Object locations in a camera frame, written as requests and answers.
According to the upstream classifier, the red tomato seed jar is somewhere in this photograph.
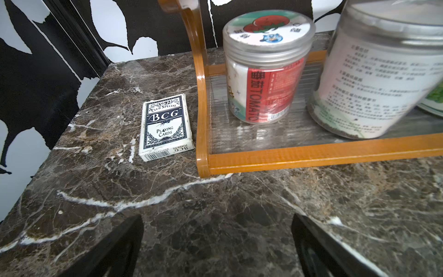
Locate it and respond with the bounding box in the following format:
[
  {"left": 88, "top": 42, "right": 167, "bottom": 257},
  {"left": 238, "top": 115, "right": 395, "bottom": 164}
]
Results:
[{"left": 223, "top": 10, "right": 316, "bottom": 125}]

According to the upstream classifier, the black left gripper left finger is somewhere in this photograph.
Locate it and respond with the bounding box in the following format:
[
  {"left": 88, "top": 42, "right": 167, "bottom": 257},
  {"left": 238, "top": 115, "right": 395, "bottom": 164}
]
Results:
[{"left": 60, "top": 215, "right": 144, "bottom": 277}]

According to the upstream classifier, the orange wooden glass shelf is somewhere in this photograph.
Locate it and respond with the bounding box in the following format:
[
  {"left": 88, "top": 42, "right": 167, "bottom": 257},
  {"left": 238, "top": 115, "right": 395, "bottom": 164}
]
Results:
[{"left": 159, "top": 1, "right": 443, "bottom": 178}]

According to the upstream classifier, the white label seed jar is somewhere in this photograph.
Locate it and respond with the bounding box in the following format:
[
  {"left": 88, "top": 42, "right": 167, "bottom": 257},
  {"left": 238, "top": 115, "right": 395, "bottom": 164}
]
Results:
[{"left": 307, "top": 1, "right": 443, "bottom": 140}]

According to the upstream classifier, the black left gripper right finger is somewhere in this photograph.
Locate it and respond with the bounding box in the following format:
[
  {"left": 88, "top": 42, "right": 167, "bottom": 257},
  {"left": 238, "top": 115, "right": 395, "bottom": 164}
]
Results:
[{"left": 291, "top": 213, "right": 384, "bottom": 277}]

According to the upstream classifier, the green label seed jar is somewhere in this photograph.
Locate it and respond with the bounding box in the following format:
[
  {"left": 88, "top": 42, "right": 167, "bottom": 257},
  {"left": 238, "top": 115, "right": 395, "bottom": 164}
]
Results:
[{"left": 417, "top": 83, "right": 443, "bottom": 117}]

